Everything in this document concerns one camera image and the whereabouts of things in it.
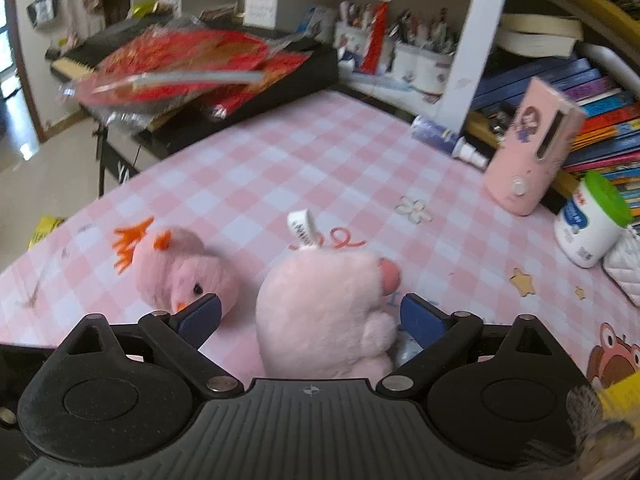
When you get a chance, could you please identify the blue spray bottle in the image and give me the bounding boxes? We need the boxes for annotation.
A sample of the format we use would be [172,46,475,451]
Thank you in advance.
[410,114,489,169]

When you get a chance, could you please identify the pink chick plush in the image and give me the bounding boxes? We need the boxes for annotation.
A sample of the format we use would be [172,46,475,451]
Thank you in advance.
[113,216,242,319]

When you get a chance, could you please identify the white cartoon pen holder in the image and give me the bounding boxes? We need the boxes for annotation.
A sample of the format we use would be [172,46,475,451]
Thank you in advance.
[334,2,397,72]
[394,7,458,97]

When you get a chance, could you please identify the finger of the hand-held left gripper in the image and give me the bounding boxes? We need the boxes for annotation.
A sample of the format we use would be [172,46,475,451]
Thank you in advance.
[0,344,55,477]

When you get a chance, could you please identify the white jar green lid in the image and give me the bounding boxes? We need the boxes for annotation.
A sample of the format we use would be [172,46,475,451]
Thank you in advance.
[553,170,634,269]

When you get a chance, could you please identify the white quilted bag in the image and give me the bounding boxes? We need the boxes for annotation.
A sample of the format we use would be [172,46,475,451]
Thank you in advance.
[602,226,640,307]

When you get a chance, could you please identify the yellow green plastic bag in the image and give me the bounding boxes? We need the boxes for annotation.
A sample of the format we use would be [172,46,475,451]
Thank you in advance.
[27,215,67,249]

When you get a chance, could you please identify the pink pig plush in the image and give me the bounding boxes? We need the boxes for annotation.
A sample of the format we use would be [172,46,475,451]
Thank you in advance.
[255,209,404,380]

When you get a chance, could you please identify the pink humidifier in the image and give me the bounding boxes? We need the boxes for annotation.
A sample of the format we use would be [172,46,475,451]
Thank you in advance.
[483,77,587,217]

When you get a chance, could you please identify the white shelf unit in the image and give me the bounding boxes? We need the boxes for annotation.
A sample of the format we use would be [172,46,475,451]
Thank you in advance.
[129,0,640,128]

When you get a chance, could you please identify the pink checked tablecloth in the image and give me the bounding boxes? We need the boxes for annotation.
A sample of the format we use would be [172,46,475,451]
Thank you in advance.
[0,89,640,480]

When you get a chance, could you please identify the hanging grey tote bag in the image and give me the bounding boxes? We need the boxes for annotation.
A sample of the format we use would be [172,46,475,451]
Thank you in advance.
[26,0,60,27]

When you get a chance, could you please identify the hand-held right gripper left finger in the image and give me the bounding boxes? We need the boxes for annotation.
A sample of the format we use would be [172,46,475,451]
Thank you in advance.
[55,294,244,402]

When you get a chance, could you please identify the row of blue spine books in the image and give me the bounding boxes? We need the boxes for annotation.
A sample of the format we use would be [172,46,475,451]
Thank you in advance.
[470,56,640,211]

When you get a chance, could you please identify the black keyboard piano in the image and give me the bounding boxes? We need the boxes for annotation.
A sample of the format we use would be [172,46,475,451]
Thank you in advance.
[45,20,342,161]

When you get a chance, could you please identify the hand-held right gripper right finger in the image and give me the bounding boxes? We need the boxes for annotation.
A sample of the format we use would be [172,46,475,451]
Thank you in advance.
[376,294,584,402]

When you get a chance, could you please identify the red packaged decorations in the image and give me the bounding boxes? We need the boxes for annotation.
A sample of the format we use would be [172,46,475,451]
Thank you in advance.
[59,26,317,127]

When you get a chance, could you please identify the red white tube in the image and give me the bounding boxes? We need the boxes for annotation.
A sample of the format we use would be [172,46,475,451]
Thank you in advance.
[361,0,397,74]

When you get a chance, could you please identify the black keyboard stand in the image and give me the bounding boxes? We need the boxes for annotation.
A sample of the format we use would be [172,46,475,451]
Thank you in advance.
[94,124,143,197]

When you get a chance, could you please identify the thick white book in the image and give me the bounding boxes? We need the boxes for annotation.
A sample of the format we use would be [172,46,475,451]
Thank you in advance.
[496,12,584,59]

